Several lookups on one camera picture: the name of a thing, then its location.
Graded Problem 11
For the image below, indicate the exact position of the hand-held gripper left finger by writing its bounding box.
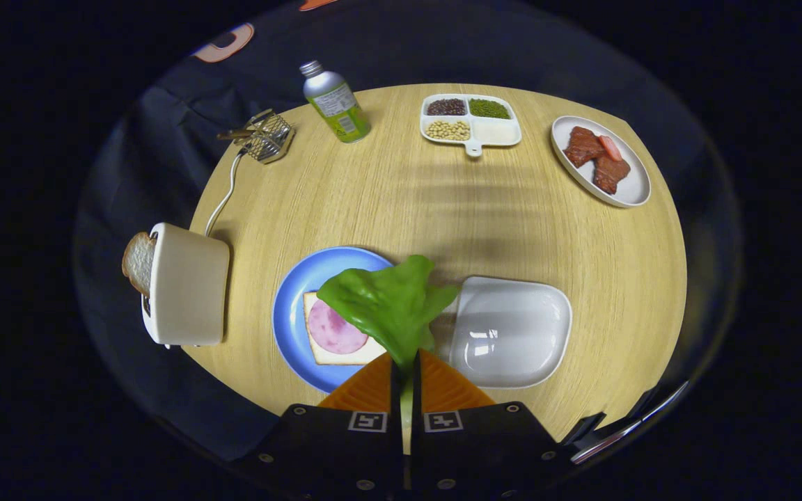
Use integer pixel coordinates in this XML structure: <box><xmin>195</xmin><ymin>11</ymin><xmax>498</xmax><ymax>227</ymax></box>
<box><xmin>234</xmin><ymin>351</ymin><xmax>405</xmax><ymax>501</ymax></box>

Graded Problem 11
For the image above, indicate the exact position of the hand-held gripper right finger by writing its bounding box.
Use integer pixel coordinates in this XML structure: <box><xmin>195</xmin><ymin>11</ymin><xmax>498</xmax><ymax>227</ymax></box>
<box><xmin>404</xmin><ymin>348</ymin><xmax>583</xmax><ymax>501</ymax></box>

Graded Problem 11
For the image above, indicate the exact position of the green lettuce leaf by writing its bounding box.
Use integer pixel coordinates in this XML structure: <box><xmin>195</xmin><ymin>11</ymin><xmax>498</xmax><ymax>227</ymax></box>
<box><xmin>316</xmin><ymin>255</ymin><xmax>462</xmax><ymax>456</ymax></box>

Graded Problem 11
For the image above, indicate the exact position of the toasted bread slice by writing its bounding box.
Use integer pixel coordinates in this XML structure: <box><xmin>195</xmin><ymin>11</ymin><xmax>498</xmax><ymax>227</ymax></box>
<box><xmin>122</xmin><ymin>232</ymin><xmax>158</xmax><ymax>299</ymax></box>

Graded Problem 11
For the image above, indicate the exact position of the white bread slice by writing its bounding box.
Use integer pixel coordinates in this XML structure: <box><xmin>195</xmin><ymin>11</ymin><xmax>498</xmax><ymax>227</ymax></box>
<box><xmin>302</xmin><ymin>291</ymin><xmax>389</xmax><ymax>366</ymax></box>

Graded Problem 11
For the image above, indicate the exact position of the empty white rounded dish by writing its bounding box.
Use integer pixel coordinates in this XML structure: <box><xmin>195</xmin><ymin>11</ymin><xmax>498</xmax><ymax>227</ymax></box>
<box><xmin>448</xmin><ymin>276</ymin><xmax>573</xmax><ymax>390</ymax></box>

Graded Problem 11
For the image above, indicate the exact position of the pink ham slice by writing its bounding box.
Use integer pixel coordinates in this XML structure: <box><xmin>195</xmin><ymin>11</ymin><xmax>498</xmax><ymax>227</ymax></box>
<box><xmin>307</xmin><ymin>300</ymin><xmax>369</xmax><ymax>356</ymax></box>

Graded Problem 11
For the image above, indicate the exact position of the blue round plate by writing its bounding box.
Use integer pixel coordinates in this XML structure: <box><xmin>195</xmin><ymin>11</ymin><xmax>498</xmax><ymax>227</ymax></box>
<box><xmin>272</xmin><ymin>246</ymin><xmax>402</xmax><ymax>394</ymax></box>

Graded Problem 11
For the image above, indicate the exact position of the white toaster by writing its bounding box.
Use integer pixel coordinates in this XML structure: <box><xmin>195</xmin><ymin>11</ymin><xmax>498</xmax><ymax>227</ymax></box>
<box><xmin>141</xmin><ymin>223</ymin><xmax>231</xmax><ymax>349</ymax></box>

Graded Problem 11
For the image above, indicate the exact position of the white oval plate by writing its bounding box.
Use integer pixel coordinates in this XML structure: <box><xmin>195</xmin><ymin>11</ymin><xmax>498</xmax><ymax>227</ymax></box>
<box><xmin>551</xmin><ymin>116</ymin><xmax>652</xmax><ymax>209</ymax></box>

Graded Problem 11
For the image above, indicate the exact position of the brown meat piece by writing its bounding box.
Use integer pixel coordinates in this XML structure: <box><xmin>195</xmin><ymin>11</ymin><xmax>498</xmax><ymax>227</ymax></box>
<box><xmin>592</xmin><ymin>154</ymin><xmax>631</xmax><ymax>196</ymax></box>
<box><xmin>564</xmin><ymin>126</ymin><xmax>605</xmax><ymax>168</ymax></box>

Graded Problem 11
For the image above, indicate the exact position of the white divided dish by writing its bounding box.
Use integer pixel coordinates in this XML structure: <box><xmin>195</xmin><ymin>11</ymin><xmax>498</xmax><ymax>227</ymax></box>
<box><xmin>420</xmin><ymin>93</ymin><xmax>522</xmax><ymax>158</ymax></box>

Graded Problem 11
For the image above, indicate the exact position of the pile of yellow soybeans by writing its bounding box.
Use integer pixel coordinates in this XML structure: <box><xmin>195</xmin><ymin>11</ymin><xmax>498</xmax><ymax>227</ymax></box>
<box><xmin>426</xmin><ymin>120</ymin><xmax>471</xmax><ymax>141</ymax></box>

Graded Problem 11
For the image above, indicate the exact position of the pile of green beans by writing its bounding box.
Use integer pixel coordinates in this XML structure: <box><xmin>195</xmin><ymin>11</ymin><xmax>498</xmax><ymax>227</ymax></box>
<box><xmin>469</xmin><ymin>98</ymin><xmax>512</xmax><ymax>120</ymax></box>

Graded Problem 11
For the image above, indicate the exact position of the silver bottle green label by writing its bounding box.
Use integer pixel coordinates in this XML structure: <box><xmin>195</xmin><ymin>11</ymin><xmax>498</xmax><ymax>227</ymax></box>
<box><xmin>299</xmin><ymin>60</ymin><xmax>372</xmax><ymax>144</ymax></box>

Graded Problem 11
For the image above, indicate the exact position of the black backdrop cloth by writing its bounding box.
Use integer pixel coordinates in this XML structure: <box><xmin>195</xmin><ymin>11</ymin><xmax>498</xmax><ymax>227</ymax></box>
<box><xmin>74</xmin><ymin>0</ymin><xmax>743</xmax><ymax>460</ymax></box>

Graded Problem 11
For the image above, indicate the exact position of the white toaster cable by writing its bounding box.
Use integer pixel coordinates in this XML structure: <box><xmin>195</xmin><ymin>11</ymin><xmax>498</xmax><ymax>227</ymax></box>
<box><xmin>204</xmin><ymin>150</ymin><xmax>245</xmax><ymax>237</ymax></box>

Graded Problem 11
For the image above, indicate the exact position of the metal wire basket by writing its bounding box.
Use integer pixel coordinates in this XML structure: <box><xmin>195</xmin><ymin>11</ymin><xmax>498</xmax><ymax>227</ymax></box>
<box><xmin>217</xmin><ymin>109</ymin><xmax>296</xmax><ymax>165</ymax></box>

